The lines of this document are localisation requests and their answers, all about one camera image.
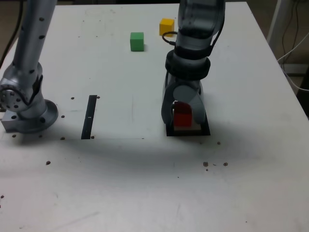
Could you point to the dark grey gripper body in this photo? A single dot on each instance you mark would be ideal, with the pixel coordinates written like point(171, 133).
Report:
point(186, 82)

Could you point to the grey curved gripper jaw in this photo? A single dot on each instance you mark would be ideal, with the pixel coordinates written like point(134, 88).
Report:
point(167, 106)
point(199, 111)

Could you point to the red cube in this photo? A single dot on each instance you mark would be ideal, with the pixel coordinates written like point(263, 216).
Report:
point(182, 118)

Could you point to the yellow cube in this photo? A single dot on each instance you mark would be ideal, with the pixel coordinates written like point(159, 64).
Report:
point(166, 25)

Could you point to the green cube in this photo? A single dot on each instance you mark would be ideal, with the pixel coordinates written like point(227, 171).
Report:
point(136, 43)

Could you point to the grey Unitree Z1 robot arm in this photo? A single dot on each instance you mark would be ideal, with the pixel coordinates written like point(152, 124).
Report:
point(31, 113)

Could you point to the black tape square outline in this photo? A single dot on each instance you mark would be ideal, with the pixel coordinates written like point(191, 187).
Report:
point(188, 133)

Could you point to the black tape strip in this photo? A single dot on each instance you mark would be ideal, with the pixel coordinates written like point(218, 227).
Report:
point(88, 116)

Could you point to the dark flat box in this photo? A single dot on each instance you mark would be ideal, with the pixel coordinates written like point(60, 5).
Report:
point(297, 69)

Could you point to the white metal frame leg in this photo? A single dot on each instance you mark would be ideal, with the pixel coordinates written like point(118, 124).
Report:
point(277, 17)

